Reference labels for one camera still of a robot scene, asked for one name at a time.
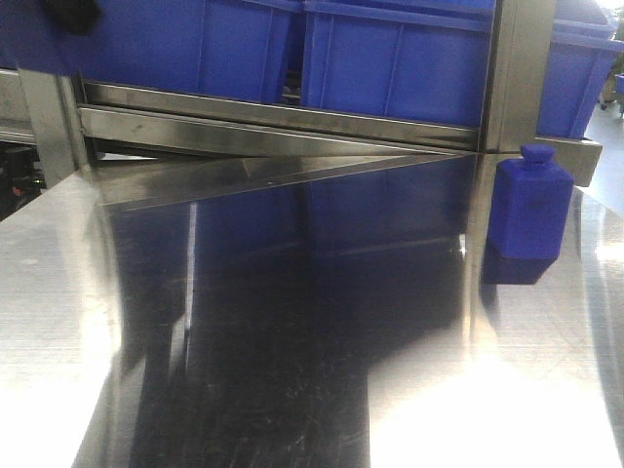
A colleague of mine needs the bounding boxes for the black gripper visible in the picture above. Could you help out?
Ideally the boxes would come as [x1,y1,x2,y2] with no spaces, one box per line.
[43,0,101,35]

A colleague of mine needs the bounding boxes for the blue bottle-shaped part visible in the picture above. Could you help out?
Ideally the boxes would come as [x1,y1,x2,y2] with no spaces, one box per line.
[487,143,574,260]

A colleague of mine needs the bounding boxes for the stainless steel shelf rack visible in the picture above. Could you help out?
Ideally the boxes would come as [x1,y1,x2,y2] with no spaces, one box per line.
[0,0,604,189]

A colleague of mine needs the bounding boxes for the blue plastic bin left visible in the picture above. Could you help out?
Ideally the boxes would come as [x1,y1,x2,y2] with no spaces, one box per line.
[1,1,302,103]

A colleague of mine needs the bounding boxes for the blue plastic bin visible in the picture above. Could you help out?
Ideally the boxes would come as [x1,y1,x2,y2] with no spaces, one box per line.
[301,1,493,128]
[1,1,302,103]
[537,1,623,139]

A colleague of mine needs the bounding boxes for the blue plastic bin middle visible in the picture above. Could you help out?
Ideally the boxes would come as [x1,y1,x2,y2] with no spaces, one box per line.
[301,1,493,128]

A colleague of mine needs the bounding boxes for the blue plastic bin right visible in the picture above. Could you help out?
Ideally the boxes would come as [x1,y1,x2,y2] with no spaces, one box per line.
[537,1,623,139]

